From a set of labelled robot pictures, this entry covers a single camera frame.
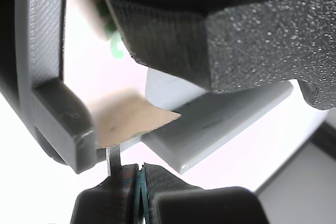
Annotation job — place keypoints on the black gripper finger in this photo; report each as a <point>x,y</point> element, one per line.
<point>197,205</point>
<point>249,37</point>

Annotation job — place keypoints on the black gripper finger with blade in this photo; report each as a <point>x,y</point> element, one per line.
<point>110,200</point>

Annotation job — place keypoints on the grey fixture on black legs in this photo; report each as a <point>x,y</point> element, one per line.
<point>44,37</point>

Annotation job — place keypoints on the white paper card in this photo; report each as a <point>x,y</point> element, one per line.
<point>126,124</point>

